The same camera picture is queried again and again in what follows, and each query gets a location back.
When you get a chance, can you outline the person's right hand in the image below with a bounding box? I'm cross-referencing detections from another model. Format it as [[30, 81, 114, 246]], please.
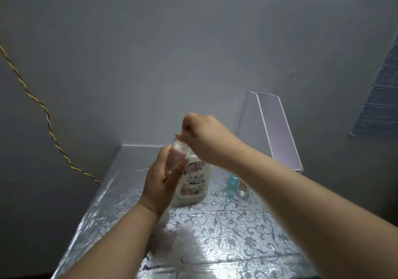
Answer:
[[177, 113, 242, 168]]

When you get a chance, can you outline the person's left hand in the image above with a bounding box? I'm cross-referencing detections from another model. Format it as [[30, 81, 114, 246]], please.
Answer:
[[138, 146, 189, 218]]

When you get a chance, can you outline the small clear plastic bottle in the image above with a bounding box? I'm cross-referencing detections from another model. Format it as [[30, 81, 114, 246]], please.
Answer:
[[172, 133, 191, 166]]

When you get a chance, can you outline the person's right forearm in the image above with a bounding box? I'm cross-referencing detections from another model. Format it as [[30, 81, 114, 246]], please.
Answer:
[[215, 139, 398, 279]]

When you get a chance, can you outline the person's left forearm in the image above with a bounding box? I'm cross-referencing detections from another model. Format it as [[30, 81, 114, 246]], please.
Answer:
[[59, 203, 160, 279]]

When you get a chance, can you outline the white floral label detergent bottle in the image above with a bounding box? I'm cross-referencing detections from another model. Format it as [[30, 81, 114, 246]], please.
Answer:
[[172, 153, 214, 208]]

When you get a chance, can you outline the small teal bottle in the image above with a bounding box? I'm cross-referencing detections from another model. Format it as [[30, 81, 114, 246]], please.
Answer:
[[228, 174, 240, 196]]

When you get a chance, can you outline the silver floral foil table cover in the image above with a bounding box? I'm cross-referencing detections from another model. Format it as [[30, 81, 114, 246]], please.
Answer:
[[51, 145, 321, 279]]

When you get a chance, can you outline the clear acrylic angled shelf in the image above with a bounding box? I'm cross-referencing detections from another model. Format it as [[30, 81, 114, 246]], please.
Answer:
[[236, 91, 304, 172]]

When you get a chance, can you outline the yellow brown twisted cable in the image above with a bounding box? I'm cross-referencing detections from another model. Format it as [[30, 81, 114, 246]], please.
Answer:
[[0, 44, 102, 185]]

